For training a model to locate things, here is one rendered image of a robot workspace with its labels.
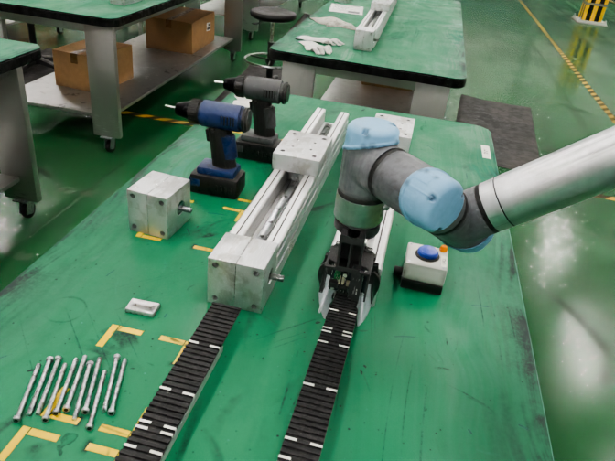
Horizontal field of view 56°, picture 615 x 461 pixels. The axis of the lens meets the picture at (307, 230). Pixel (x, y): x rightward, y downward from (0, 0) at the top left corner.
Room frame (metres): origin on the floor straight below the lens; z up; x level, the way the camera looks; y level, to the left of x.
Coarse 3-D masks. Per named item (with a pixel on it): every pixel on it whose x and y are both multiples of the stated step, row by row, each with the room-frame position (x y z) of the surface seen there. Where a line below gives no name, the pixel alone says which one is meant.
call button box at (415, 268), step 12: (408, 252) 0.95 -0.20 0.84; (408, 264) 0.92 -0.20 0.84; (420, 264) 0.92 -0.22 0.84; (432, 264) 0.92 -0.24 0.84; (444, 264) 0.92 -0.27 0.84; (408, 276) 0.92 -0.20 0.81; (420, 276) 0.91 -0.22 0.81; (432, 276) 0.91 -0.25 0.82; (444, 276) 0.91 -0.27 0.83; (408, 288) 0.92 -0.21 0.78; (420, 288) 0.91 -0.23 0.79; (432, 288) 0.91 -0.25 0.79
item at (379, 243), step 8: (384, 216) 1.04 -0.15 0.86; (392, 216) 1.05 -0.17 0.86; (384, 224) 1.01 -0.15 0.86; (384, 232) 0.98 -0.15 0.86; (336, 240) 0.93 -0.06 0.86; (368, 240) 1.01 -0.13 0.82; (376, 240) 0.94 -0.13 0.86; (384, 240) 0.95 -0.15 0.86; (376, 248) 0.91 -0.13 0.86; (384, 248) 0.92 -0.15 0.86
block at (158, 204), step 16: (160, 176) 1.09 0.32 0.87; (128, 192) 1.01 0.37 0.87; (144, 192) 1.01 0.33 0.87; (160, 192) 1.01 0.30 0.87; (176, 192) 1.03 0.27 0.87; (128, 208) 1.01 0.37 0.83; (144, 208) 1.00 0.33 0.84; (160, 208) 0.99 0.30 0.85; (176, 208) 1.02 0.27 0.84; (144, 224) 1.00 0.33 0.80; (160, 224) 0.99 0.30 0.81; (176, 224) 1.02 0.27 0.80
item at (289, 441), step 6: (288, 438) 0.50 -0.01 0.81; (294, 438) 0.50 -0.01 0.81; (288, 444) 0.49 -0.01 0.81; (294, 444) 0.50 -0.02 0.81; (300, 444) 0.50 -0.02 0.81; (306, 444) 0.50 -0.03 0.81; (312, 444) 0.50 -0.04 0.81; (318, 444) 0.50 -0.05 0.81; (294, 450) 0.49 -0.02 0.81; (300, 450) 0.49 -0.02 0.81; (306, 450) 0.49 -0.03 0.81; (312, 450) 0.49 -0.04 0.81; (318, 450) 0.49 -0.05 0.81; (318, 456) 0.48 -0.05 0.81
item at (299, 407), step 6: (300, 402) 0.56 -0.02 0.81; (300, 408) 0.56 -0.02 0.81; (306, 408) 0.56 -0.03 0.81; (312, 408) 0.56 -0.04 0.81; (318, 408) 0.56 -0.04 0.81; (306, 414) 0.55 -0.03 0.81; (312, 414) 0.55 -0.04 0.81; (318, 414) 0.55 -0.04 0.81; (324, 414) 0.55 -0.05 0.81; (330, 414) 0.55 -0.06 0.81; (324, 420) 0.54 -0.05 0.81
